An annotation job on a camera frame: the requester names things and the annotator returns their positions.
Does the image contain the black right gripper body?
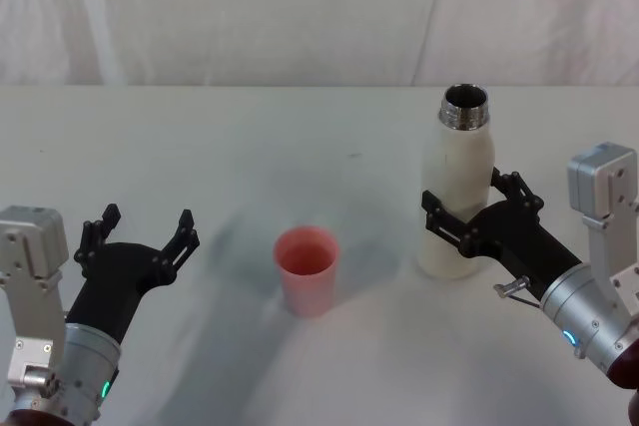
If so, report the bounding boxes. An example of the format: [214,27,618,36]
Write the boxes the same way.
[459,199,583,304]

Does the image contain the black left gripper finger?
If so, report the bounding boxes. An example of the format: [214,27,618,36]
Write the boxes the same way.
[152,209,201,285]
[73,203,123,275]

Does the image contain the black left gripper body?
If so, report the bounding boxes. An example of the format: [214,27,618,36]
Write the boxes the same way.
[64,241,175,346]

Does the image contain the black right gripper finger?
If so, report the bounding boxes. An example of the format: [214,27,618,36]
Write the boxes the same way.
[420,190,480,257]
[488,165,546,221]

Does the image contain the cream vacuum bottle steel neck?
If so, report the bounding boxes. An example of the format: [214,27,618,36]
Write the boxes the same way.
[416,82,497,280]

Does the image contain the white table cloth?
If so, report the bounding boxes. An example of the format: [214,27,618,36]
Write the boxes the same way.
[0,83,639,426]

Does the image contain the pink cup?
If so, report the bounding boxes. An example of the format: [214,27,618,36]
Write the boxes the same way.
[273,225,341,318]

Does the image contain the white wrinkled backdrop cloth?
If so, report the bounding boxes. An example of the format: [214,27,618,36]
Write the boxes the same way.
[0,0,639,89]

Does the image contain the thin cable with silver plug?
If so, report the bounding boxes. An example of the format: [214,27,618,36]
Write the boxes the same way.
[492,275,544,309]

